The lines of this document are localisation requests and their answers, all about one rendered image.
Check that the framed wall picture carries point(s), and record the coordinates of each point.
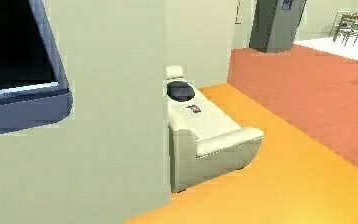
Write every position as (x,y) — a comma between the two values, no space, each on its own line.
(238,11)

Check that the small dark phone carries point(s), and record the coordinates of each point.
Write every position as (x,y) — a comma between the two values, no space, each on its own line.
(194,108)

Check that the dark grey fridge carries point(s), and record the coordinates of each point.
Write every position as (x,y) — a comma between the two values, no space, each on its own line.
(275,25)

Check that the blue framed window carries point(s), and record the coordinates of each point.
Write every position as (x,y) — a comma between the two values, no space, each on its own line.
(17,43)

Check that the white sofa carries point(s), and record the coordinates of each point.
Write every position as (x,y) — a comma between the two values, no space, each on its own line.
(207,140)

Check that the black round cushion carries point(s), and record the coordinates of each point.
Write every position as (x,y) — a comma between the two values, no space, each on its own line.
(180,91)

